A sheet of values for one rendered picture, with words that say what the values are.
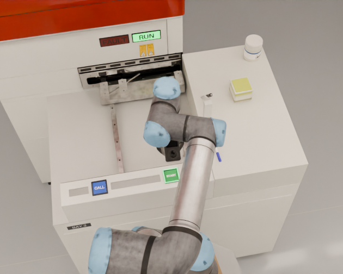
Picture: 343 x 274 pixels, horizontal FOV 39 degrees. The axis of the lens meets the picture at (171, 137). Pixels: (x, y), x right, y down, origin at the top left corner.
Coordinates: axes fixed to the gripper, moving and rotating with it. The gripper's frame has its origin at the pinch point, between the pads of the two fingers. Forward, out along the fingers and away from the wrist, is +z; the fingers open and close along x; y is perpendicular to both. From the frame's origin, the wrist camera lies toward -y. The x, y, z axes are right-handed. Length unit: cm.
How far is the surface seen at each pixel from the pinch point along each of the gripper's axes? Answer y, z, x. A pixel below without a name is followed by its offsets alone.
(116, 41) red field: 58, 1, 12
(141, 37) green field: 58, 1, 2
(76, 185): 3.6, 14.6, 34.1
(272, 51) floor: 138, 110, -94
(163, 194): -3.9, 18.5, 3.9
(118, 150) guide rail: 22.6, 25.6, 17.9
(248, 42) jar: 51, 5, -41
